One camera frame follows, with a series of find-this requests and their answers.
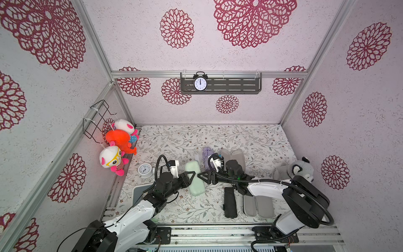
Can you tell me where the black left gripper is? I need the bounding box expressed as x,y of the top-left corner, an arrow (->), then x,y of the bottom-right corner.
164,171 -> 195,200

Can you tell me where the mint green zippered umbrella case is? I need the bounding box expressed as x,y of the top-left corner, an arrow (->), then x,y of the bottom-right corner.
185,161 -> 205,196

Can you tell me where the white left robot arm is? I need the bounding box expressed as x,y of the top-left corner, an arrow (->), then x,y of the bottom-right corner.
72,171 -> 196,252

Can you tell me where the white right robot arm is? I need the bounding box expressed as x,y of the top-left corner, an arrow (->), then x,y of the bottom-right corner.
197,156 -> 334,236

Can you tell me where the purple folded umbrella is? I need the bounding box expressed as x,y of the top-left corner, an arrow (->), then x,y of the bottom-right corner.
202,147 -> 215,170

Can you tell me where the white table alarm clock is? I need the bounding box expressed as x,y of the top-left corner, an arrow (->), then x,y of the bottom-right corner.
137,163 -> 155,179

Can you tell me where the grey tray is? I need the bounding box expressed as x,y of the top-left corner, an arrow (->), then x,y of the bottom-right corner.
132,183 -> 154,206

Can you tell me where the orange plush toy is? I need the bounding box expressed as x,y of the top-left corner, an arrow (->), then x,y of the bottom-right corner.
106,129 -> 137,155

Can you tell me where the striped plush doll with glasses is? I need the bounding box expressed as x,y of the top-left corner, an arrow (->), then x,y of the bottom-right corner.
99,146 -> 129,176

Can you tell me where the grey husky plush toy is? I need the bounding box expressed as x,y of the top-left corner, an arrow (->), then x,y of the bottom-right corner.
273,157 -> 314,183

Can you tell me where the white pink plush doll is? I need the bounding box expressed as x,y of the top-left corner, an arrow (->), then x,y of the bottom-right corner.
112,119 -> 139,143

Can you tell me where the black alarm clock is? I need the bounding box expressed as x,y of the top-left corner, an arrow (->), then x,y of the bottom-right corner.
193,71 -> 208,91

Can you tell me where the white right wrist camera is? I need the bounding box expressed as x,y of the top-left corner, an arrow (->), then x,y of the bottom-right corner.
208,153 -> 225,173

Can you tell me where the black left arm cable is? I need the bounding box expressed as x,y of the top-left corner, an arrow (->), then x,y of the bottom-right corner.
56,154 -> 180,252

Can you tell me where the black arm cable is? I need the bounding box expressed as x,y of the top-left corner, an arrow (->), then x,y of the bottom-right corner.
206,154 -> 335,252
56,154 -> 180,252

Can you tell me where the grey wall shelf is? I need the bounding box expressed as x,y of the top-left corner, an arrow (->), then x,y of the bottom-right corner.
179,72 -> 262,95

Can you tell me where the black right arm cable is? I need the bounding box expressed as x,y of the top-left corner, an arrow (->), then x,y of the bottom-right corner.
206,154 -> 335,252

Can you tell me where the black wire basket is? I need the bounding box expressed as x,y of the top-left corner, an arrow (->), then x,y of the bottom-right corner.
82,99 -> 116,144

